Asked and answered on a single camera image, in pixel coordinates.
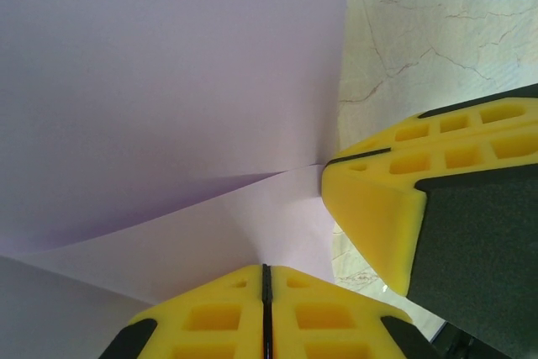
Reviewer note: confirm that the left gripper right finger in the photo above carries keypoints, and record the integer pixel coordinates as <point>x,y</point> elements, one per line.
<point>328,321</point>

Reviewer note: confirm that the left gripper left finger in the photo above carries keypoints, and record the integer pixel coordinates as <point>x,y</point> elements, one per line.
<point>210,321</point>

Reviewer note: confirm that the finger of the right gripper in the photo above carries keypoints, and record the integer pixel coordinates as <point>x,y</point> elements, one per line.
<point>454,123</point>
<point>378,207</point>

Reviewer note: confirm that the purple paper sheet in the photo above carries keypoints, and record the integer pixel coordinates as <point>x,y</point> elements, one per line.
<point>168,81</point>

